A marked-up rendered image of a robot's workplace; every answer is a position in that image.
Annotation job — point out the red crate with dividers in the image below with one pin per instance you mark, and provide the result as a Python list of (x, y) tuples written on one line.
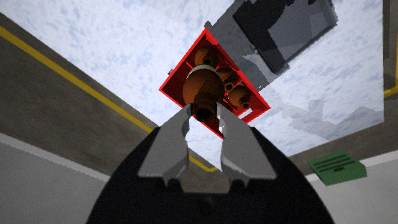
[(173, 87)]

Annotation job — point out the orange-brown bottle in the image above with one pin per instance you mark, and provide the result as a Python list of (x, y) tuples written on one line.
[(228, 77), (239, 96)]

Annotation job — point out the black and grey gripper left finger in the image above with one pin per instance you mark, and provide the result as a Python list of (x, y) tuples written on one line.
[(162, 155)]

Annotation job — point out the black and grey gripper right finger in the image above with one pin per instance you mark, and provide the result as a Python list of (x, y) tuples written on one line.
[(246, 154)]

